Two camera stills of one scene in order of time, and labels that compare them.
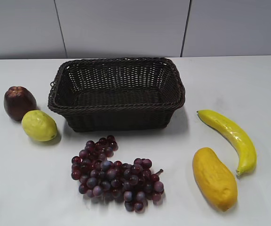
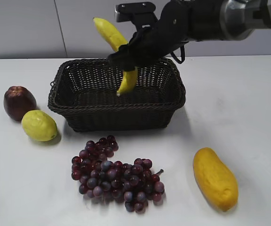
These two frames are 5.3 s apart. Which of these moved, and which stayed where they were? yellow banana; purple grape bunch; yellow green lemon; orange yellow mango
Moved: yellow banana
Stayed: purple grape bunch; orange yellow mango; yellow green lemon
